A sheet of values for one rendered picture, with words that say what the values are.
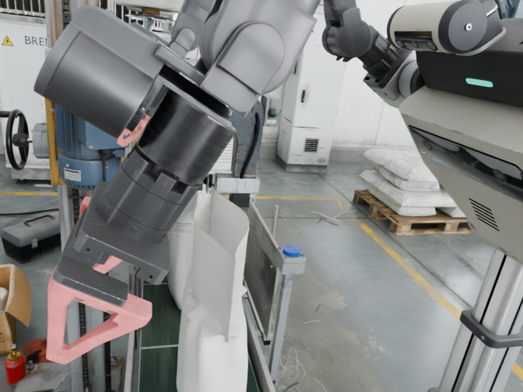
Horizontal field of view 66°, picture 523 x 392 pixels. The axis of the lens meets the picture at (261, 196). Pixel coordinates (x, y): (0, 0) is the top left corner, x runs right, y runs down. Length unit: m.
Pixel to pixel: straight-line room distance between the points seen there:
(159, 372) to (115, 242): 1.30
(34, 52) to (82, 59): 3.80
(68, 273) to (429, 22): 0.57
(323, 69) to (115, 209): 4.79
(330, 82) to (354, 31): 4.15
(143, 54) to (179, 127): 0.05
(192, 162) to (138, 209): 0.05
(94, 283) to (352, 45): 0.78
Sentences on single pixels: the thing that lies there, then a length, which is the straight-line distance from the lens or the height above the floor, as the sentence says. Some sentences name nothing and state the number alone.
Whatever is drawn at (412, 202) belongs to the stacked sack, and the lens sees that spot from 3.81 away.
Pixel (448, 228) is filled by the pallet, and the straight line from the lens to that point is 4.21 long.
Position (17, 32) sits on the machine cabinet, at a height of 1.34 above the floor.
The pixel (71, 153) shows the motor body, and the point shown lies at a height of 1.18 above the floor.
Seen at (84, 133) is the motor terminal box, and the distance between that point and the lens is 1.00.
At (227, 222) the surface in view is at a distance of 1.19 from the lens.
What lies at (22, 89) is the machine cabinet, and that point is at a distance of 4.15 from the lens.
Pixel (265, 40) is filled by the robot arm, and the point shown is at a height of 1.49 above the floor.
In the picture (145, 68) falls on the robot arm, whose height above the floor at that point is 1.46.
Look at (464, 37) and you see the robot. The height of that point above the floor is 1.52.
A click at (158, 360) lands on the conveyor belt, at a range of 1.62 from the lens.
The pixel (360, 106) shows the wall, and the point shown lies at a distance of 5.99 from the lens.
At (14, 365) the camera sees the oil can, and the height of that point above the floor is 0.11.
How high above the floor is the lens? 1.48
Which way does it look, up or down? 21 degrees down
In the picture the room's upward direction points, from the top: 7 degrees clockwise
